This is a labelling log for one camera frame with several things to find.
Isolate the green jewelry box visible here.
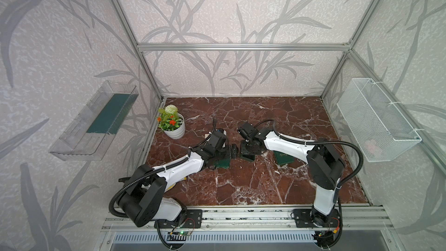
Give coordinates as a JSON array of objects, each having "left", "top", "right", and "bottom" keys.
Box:
[
  {"left": 214, "top": 159, "right": 231, "bottom": 169},
  {"left": 274, "top": 151, "right": 295, "bottom": 166}
]

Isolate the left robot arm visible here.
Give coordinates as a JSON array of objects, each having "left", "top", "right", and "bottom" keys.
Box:
[{"left": 109, "top": 129, "right": 239, "bottom": 227}]

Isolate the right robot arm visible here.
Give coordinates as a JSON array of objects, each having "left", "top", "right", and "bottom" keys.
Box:
[{"left": 238, "top": 122, "right": 364, "bottom": 220}]

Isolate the potted flower plant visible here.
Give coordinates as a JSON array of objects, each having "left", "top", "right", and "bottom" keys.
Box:
[{"left": 157, "top": 105, "right": 185, "bottom": 139}]

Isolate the pink object in basket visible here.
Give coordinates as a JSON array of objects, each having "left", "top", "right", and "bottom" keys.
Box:
[{"left": 364, "top": 139, "right": 382, "bottom": 155}]

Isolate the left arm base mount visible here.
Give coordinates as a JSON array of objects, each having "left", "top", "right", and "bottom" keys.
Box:
[{"left": 154, "top": 209, "right": 203, "bottom": 229}]

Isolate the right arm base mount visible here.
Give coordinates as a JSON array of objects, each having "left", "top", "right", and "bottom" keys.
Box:
[{"left": 291, "top": 208, "right": 341, "bottom": 229}]

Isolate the clear plastic wall tray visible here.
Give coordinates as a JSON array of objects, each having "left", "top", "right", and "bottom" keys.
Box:
[{"left": 49, "top": 81, "right": 139, "bottom": 161}]

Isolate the white wire mesh basket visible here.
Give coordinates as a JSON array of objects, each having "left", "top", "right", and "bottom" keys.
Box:
[{"left": 338, "top": 78, "right": 422, "bottom": 163}]

